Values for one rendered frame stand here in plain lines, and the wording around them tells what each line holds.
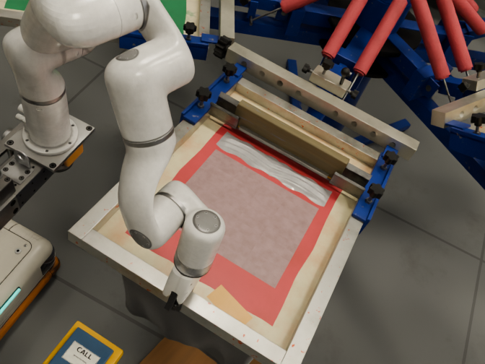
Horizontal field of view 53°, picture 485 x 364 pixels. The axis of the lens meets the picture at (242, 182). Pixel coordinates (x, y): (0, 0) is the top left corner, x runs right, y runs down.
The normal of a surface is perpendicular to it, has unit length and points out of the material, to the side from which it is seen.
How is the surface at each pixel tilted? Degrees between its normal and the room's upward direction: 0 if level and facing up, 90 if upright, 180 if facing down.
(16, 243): 0
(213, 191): 6
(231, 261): 6
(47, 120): 90
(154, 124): 65
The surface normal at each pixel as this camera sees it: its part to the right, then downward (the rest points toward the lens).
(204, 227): 0.24, -0.60
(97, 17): 0.67, 0.26
